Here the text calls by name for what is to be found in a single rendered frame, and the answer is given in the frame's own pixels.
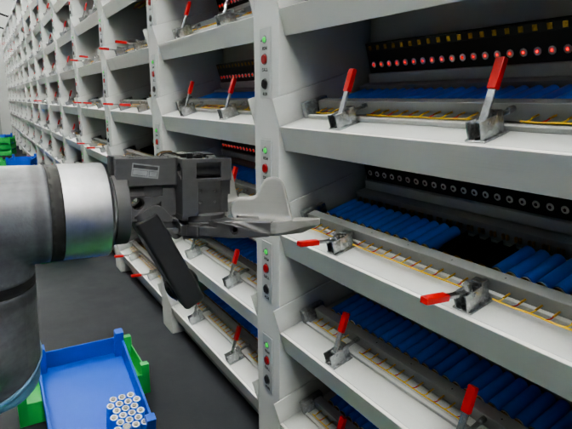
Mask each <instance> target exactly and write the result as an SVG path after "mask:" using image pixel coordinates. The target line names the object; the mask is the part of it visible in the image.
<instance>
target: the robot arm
mask: <svg viewBox="0 0 572 429"><path fill-rule="evenodd" d="M159 154H160V156H159ZM107 169H108V172H107V170H106V167H105V166H104V165H103V164H102V163H57V164H50V165H15V166H0V414H1V413H3V412H5V411H8V410H10V409H13V408H14V407H16V406H17V405H19V404H20V403H22V402H23V401H24V400H25V399H27V398H28V397H29V396H30V394H31V393H32V392H33V390H34V389H35V387H36V386H37V383H38V381H39V378H40V374H41V362H42V358H43V347H42V343H41V341H40V338H39V324H38V309H37V282H36V273H35V271H36V267H35V264H39V263H47V262H54V261H61V260H73V259H82V258H89V257H97V256H106V255H109V254H110V253H111V252H112V249H113V246H114V245H116V244H125V243H128V242H129V239H130V236H131V230H132V227H133V228H134V230H135V232H136V233H137V235H138V237H139V238H140V240H141V242H142V243H143V245H144V246H145V248H146V250H147V252H148V254H149V255H150V256H151V258H152V260H153V262H154V264H155V265H156V267H157V269H158V270H159V272H160V273H161V275H162V277H163V279H164V288H165V290H166V292H167V294H168V295H169V297H171V298H172V299H174V300H176V301H177V300H178V301H179V303H181V305H183V307H184V308H185V309H190V308H191V307H193V306H195V305H196V304H197V303H198V302H200V301H201V300H203V297H204V296H203V292H202V290H201V289H200V288H199V282H198V278H197V274H196V273H195V272H194V271H193V270H191V269H190V268H188V266H187V264H186V263H185V261H184V259H183V257H182V255H181V254H180V251H179V250H178V249H177V247H176V245H175V243H174V241H173V239H178V238H180V237H181V236H183V237H187V238H211V237H225V238H246V237H269V236H282V235H289V234H296V233H302V232H305V231H308V230H310V229H312V228H313V227H315V226H318V225H319V224H320V218H306V217H297V218H293V215H292V212H291V208H290V205H289V199H288V195H287V192H286V188H285V184H284V183H283V181H282V180H281V179H279V178H278V177H267V178H265V179H264V180H263V182H262V184H261V186H260V189H259V191H258V192H257V194H256V195H255V196H242V197H238V196H237V192H236V187H235V183H234V179H233V174H232V159H231V158H230V157H227V158H222V157H216V156H215V154H214V153H211V152H172V151H162V152H159V153H158V154H157V156H145V157H125V156H122V155H107ZM217 175H218V176H217ZM136 198H137V202H136V203H135V204H134V205H132V202H133V200H134V199H136ZM228 215H232V217H227V216H228ZM239 215H241V216H239ZM172 238H173V239H172Z"/></svg>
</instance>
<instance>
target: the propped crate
mask: <svg viewBox="0 0 572 429"><path fill-rule="evenodd" d="M42 347H43V358H42V362H41V374H40V378H39V385H40V391H41V395H42V401H43V409H44V414H45V419H46V424H47V428H48V429H107V428H106V405H107V404H108V403H109V398H110V397H118V395H120V394H125V395H126V394H127V393H128V392H134V396H140V398H141V401H140V406H141V407H144V408H145V421H146V429H156V421H157V419H156V416H155V414H154V413H151V411H150V408H149V406H148V403H147V401H146V397H145V394H144V392H143V390H142V387H141V385H140V381H139V379H138V376H137V374H136V372H135V369H134V365H133V363H132V360H131V358H130V355H129V352H128V349H127V347H126V345H125V342H124V340H123V330H122V328H120V329H114V337H112V338H108V339H104V340H97V341H92V342H89V343H84V344H81V345H76V346H69V347H65V348H61V349H57V350H53V351H49V352H46V351H45V348H44V345H42Z"/></svg>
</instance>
